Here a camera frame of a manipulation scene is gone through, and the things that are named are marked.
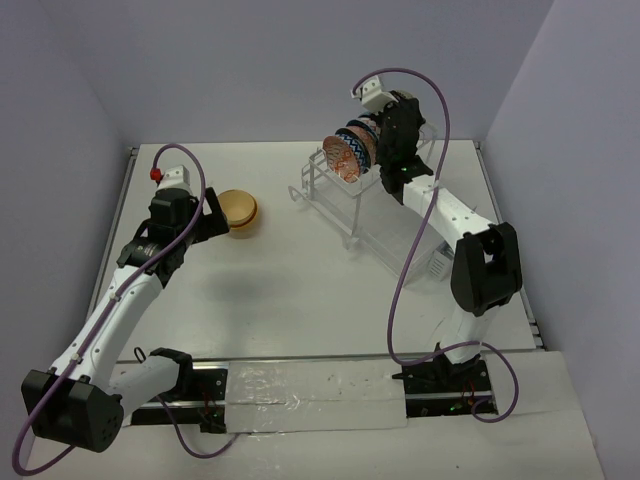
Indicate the silver tape patch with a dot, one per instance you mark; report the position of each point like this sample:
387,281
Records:
306,396

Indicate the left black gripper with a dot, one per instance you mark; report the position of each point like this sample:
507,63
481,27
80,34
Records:
201,223

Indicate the blue triangle patterned bowl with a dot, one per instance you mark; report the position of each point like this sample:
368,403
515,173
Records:
368,120

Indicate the orange white patterned bowl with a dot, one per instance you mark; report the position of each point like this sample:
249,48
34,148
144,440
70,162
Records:
343,157

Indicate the yellow orange bowl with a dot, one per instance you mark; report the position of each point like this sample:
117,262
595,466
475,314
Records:
250,222

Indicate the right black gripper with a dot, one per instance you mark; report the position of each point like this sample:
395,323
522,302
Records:
408,103

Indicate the white wire dish rack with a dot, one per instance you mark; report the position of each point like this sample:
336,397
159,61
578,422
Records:
367,217

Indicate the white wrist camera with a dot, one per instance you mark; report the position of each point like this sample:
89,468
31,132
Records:
372,95
177,177

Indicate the cream bowl gold rim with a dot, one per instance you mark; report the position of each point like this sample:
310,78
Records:
226,198

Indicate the aluminium table edge rail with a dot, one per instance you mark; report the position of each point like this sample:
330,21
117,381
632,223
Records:
97,291

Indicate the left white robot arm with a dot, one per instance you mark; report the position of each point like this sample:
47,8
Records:
76,402

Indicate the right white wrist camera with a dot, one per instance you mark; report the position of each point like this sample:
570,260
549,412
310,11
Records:
372,95

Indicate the black bowl cream inside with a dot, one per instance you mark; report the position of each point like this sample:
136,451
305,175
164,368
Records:
404,95

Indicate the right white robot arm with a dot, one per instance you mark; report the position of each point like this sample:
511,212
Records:
486,269

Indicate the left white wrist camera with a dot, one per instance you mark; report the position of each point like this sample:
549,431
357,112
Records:
177,177

